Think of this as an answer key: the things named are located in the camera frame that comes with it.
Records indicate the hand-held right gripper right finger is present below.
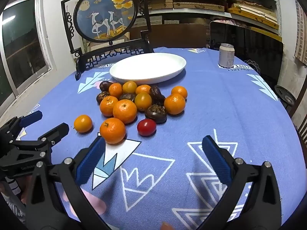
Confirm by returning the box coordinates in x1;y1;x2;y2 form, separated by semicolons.
201;135;282;230

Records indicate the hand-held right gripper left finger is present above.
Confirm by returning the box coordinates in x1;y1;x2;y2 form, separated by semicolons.
25;136;113;230

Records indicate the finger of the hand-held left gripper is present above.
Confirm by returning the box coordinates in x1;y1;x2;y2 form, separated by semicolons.
14;123;70;158
0;111;43;146

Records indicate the smooth yellowish orange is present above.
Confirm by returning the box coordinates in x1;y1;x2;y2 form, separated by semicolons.
134;92;152;111
122;81;138;94
73;114;93;133

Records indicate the dark brown fruit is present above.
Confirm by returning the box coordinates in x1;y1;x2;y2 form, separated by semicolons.
96;91;110;104
99;81;114;92
119;93;136;102
152;94;166;106
149;85;162;96
145;104;168;124

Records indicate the red cherry tomato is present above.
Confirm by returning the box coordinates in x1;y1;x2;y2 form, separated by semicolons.
137;119;157;136

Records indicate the white oval plate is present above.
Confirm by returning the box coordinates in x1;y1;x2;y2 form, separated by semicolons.
109;53;187;85

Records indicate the person's left hand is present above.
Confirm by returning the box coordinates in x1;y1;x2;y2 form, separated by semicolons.
19;176;33;206

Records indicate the blue printed tablecloth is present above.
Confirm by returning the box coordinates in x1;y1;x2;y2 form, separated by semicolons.
0;47;304;230

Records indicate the white framed window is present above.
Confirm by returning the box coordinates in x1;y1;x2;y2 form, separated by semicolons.
0;0;52;106

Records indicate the round black stool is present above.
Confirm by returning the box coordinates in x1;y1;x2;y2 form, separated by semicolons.
274;85;298;108

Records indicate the grey drink can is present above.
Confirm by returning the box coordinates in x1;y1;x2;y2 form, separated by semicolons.
218;43;235;68

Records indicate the black panel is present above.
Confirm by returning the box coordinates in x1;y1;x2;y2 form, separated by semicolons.
209;20;284;87

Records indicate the round deer screen black stand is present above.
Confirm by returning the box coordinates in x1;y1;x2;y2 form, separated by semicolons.
61;0;155;81

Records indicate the brown cardboard box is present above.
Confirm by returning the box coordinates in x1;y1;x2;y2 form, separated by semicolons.
130;24;210;49

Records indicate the stack of wooden boxes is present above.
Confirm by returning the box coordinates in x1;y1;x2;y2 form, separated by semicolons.
144;0;281;33

